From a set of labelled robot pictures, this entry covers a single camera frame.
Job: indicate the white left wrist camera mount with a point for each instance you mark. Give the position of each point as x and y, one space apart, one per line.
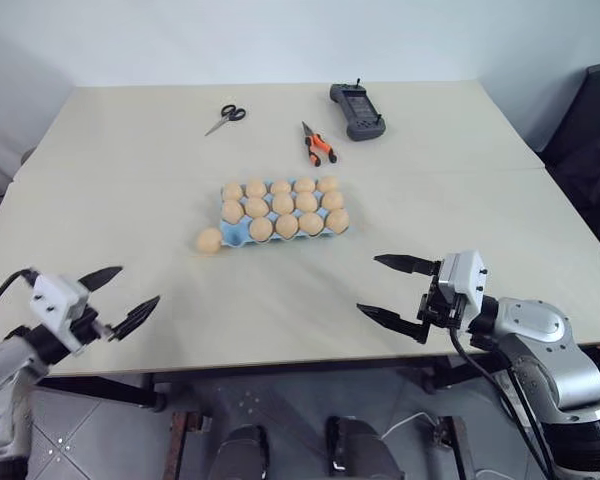
55 300

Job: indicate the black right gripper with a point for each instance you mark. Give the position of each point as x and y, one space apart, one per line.
442 310

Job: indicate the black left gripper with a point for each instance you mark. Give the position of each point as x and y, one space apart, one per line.
86 327

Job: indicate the dark grey handheld controller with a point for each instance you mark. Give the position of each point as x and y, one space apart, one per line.
357 112

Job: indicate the black chair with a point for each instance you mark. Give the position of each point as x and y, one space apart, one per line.
580 140

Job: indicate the black table leg bar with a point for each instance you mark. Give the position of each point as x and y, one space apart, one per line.
105 389
450 372

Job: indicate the orange black pliers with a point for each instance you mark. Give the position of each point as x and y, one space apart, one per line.
314 142

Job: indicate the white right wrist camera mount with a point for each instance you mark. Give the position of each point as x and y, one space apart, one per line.
466 274

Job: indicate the blue egg carton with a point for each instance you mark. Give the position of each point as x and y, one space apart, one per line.
232 236

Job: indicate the tan egg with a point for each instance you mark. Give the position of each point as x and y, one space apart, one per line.
261 229
282 203
327 184
332 200
304 185
208 242
231 210
232 191
255 188
307 201
286 225
255 206
281 187
311 223
337 220

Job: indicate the dark rounded shape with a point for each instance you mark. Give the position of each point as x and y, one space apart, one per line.
360 450
242 455

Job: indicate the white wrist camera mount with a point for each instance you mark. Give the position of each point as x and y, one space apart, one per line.
466 274
55 300

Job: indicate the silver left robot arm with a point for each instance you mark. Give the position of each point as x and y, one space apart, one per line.
0 370

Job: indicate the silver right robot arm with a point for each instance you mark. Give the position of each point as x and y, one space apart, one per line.
555 350

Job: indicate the rusty metal frame rail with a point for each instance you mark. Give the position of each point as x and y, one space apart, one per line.
182 445
455 450

